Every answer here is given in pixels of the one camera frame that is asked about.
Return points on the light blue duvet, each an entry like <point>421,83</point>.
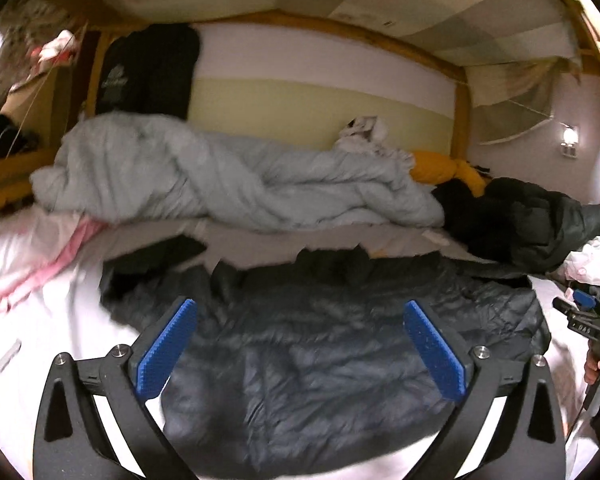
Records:
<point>220,175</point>

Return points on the beige hanging cloth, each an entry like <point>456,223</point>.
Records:
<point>515,95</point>

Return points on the wall lamp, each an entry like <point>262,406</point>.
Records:
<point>569,137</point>

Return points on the wooden bed frame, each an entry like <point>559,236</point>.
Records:
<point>461,115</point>

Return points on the yellow cloth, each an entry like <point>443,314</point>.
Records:
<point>445,167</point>

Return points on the dark green jacket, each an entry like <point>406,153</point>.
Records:
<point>520,220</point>

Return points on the dark puffer jacket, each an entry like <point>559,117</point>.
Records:
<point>305,350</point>

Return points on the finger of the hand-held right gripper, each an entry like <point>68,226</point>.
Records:
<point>585,299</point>
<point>577,317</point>

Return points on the white patterned cloth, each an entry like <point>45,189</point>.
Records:
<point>592,260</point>

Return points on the white and red hanging cloth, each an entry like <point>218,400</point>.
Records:
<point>55,46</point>

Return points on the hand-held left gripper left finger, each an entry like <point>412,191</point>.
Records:
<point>165,355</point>

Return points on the pink and white blanket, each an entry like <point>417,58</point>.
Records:
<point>35,260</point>

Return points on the white crumpled cloth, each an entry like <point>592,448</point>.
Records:
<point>365,135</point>

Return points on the black hanging garment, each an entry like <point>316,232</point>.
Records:
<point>145,75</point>

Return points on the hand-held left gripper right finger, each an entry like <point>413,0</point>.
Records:
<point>435,355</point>

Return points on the grey printed bed sheet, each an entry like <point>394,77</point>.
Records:
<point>280,240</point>

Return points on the black bundle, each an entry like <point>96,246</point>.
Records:
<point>0,135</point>

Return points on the white bed sheet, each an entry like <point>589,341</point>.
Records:
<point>45,340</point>

